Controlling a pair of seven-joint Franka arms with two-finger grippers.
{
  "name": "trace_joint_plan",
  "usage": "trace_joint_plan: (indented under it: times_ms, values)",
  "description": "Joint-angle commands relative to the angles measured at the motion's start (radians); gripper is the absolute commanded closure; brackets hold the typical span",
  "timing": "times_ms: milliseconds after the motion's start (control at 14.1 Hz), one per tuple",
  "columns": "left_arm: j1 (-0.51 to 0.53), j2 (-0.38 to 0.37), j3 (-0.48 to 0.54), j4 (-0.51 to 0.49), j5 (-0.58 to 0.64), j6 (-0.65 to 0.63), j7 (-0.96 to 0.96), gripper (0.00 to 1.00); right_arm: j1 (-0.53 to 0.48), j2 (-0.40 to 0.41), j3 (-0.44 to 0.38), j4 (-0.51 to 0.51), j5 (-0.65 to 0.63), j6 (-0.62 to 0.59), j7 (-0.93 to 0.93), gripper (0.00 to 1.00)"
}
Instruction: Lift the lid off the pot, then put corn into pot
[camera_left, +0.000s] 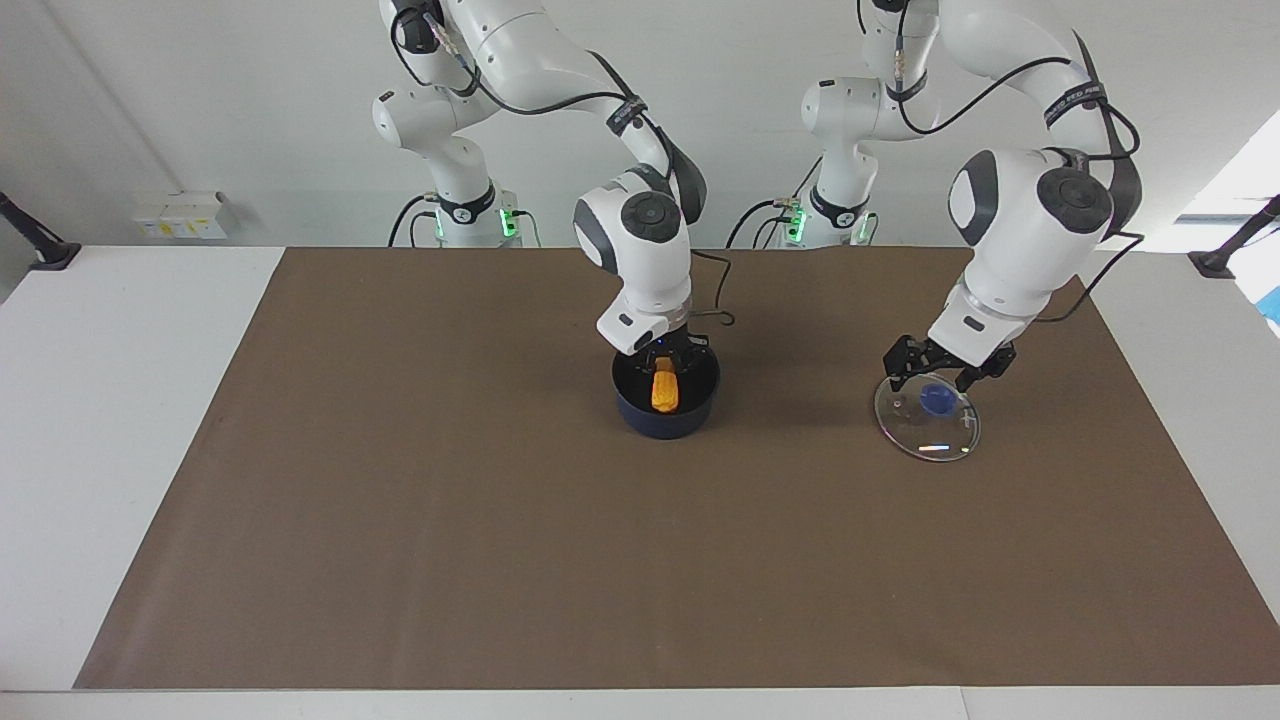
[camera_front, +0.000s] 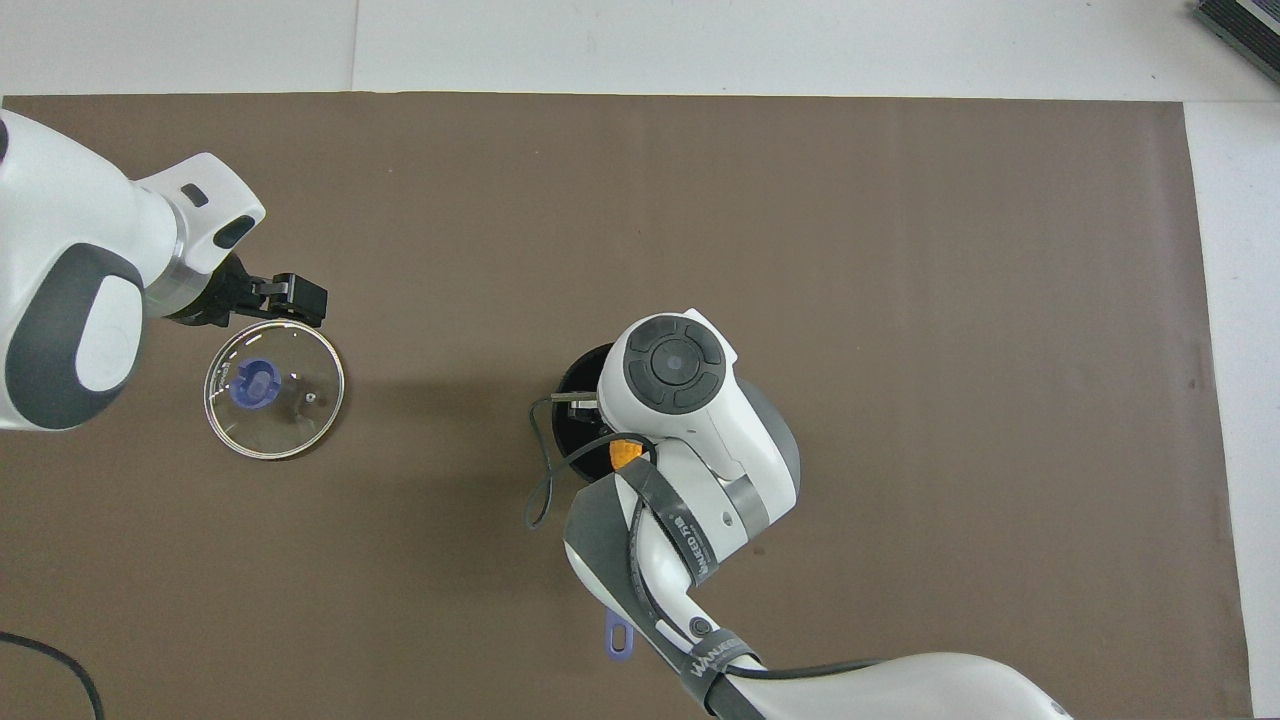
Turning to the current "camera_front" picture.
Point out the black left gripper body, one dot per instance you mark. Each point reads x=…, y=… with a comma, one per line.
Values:
x=220, y=295

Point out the glass lid with purple knob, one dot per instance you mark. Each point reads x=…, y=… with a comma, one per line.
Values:
x=270, y=400

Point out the yellow toy corn cob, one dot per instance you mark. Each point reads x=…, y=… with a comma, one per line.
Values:
x=624, y=455

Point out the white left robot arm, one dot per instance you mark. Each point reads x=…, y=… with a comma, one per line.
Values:
x=70, y=260

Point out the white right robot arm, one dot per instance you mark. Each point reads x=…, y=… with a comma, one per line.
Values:
x=700, y=430

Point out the brown table mat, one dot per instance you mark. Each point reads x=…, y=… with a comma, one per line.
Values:
x=900, y=300

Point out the dark grey ribbed device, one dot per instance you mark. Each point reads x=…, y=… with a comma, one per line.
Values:
x=1245, y=25

